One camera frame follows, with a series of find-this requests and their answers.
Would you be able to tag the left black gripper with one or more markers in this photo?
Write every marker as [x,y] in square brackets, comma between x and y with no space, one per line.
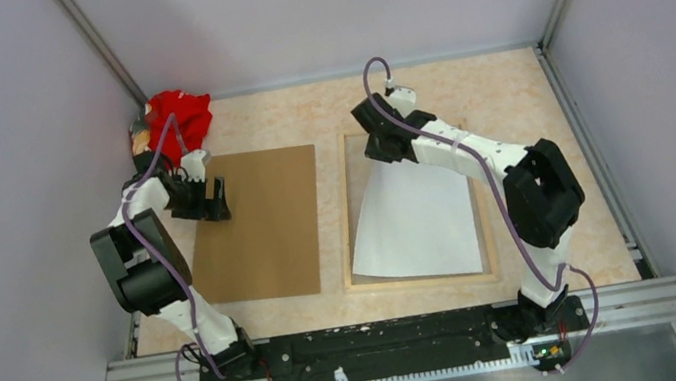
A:
[205,208]

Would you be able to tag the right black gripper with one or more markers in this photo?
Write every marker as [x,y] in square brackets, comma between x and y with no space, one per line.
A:
[372,152]

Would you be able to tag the light wooden picture frame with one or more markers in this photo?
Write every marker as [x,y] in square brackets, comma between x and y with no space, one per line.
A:
[356,169]

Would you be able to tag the printed photo with white border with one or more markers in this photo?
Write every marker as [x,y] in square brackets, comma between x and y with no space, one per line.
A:
[416,221]

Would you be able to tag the brown cardboard backing board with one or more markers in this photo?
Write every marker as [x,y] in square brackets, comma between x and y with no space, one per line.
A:
[269,247]

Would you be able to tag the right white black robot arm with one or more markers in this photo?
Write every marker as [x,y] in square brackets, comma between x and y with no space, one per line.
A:
[533,186]

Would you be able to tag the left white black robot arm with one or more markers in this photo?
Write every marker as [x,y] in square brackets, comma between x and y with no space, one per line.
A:
[143,265]

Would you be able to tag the red cloth doll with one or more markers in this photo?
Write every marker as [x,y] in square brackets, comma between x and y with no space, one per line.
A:
[186,133]

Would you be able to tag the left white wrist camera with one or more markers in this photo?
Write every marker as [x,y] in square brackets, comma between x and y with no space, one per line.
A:
[194,163]

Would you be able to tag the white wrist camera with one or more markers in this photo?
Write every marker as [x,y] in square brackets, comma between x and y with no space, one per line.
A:
[194,163]
[403,99]

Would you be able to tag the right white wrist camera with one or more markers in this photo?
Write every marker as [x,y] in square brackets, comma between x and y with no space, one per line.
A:
[403,99]

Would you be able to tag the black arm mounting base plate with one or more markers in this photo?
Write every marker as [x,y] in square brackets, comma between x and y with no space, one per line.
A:
[405,346]

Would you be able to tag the aluminium front rail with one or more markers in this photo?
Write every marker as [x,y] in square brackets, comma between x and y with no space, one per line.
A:
[138,379]

